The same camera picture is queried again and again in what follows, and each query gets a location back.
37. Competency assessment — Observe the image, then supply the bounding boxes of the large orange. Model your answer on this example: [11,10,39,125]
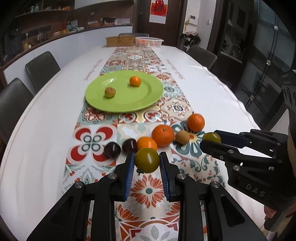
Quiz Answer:
[187,113,205,132]
[152,125,175,147]

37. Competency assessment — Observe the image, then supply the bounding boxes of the brown kiwi front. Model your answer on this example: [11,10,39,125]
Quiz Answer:
[175,130,190,146]

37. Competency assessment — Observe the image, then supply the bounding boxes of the brown kiwi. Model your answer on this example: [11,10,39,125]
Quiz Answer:
[104,87,116,98]
[175,130,190,146]

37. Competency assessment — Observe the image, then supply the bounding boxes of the small orange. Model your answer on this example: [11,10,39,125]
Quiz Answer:
[129,76,142,87]
[137,137,158,151]

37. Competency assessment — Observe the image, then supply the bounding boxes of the dark plum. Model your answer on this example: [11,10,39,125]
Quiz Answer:
[122,138,137,153]
[104,142,121,159]

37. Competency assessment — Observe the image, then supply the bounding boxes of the brown kiwi back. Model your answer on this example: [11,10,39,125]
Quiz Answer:
[104,87,116,98]

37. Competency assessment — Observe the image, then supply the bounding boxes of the person right hand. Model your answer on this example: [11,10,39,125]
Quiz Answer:
[263,206,290,232]

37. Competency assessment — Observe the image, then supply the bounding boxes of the white tablecloth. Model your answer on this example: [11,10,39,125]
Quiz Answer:
[1,46,265,240]

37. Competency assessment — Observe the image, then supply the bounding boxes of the glass sliding door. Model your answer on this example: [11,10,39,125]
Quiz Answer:
[236,1,295,118]

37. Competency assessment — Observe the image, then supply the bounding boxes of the patterned table runner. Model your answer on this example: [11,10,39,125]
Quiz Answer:
[63,46,223,240]

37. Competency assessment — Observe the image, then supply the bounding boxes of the right grey chair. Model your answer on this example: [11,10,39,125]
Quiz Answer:
[187,45,217,70]

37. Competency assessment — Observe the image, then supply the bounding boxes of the green plate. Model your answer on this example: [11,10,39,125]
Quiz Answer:
[85,70,164,113]

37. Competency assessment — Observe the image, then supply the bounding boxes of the dark wooden door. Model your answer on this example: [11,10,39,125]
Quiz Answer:
[133,0,188,47]

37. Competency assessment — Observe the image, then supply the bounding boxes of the plastic basket of fruit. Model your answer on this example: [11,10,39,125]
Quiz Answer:
[135,37,163,48]

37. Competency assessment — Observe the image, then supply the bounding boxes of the near left grey chair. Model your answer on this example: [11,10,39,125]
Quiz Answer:
[0,78,34,144]

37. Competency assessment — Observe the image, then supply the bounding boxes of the far end grey chair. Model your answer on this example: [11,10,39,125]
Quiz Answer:
[118,33,149,38]

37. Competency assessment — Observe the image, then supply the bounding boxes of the red paper door poster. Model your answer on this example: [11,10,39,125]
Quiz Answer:
[149,0,168,24]

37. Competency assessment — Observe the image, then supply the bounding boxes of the far left grey chair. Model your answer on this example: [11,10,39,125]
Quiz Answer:
[25,51,61,92]

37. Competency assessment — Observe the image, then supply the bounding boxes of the electric kettle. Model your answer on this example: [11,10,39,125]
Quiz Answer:
[37,32,48,43]

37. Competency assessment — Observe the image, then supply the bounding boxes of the black coffee machine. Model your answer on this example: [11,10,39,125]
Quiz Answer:
[4,28,23,58]

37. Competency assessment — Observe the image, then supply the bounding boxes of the white wall intercom panel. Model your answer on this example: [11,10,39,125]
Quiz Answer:
[189,15,198,26]

